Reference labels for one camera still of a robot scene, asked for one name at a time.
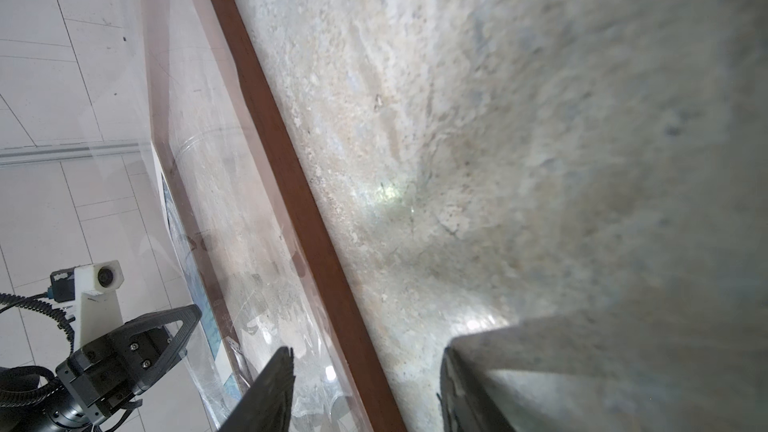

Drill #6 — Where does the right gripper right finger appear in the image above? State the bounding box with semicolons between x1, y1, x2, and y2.
438;347;516;432

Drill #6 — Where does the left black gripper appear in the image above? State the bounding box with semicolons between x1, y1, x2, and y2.
55;304;202;426

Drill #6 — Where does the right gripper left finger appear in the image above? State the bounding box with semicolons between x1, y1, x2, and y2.
219;346;295;432

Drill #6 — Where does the brown wooden picture frame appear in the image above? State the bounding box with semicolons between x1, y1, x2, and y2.
139;0;409;432

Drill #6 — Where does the clear acrylic sheet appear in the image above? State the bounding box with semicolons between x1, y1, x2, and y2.
141;0;371;431

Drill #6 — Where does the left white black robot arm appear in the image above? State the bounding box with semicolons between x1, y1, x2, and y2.
1;304;202;431

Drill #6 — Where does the blue poster photo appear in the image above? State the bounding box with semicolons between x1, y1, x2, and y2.
160;178;242;402

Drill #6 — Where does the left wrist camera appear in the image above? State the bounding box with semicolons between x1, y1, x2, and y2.
48;260;124;350

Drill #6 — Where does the left corner aluminium post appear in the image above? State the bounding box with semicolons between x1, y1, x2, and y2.
1;140;150;167

